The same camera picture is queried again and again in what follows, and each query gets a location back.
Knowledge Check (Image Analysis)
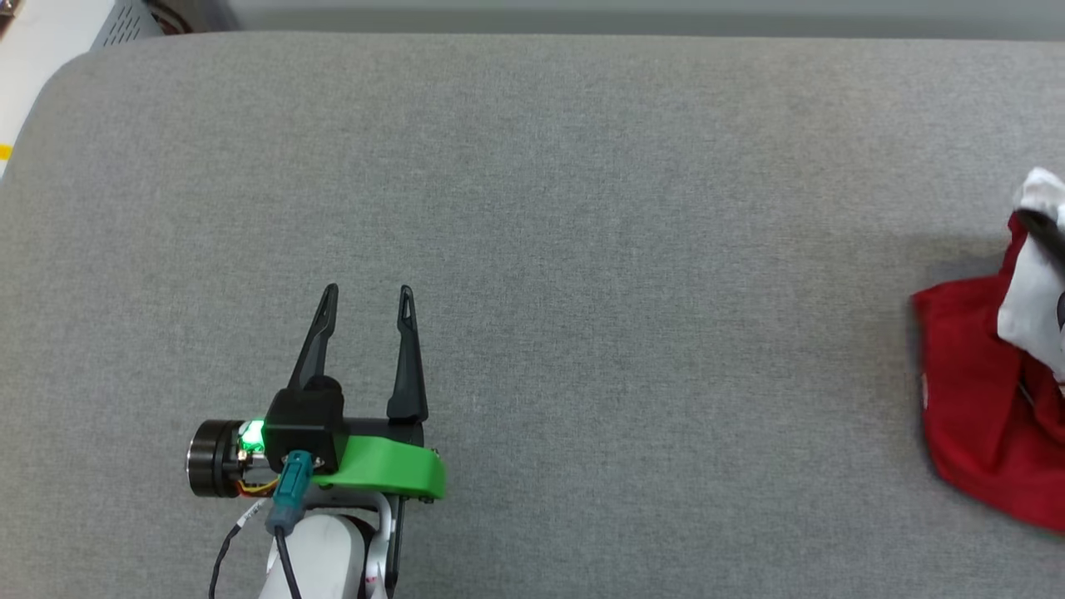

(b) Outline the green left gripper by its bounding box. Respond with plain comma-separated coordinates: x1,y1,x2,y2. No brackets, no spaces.
185,284,448,507

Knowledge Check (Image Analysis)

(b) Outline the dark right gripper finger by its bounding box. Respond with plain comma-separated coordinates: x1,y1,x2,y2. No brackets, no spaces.
1015,209,1065,277

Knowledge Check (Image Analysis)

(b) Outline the red white basketball jersey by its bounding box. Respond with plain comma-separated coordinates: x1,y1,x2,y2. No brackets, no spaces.
910,166,1065,534

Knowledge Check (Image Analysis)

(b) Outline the white partition panel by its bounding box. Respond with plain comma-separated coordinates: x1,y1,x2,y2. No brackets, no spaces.
223,0,1065,41

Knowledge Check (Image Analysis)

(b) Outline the white equipment box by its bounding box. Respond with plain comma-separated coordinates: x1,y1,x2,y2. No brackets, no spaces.
0,0,165,177

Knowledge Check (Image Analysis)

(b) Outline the teal plug left camera cable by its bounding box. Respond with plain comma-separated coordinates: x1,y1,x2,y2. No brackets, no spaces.
265,451,315,599

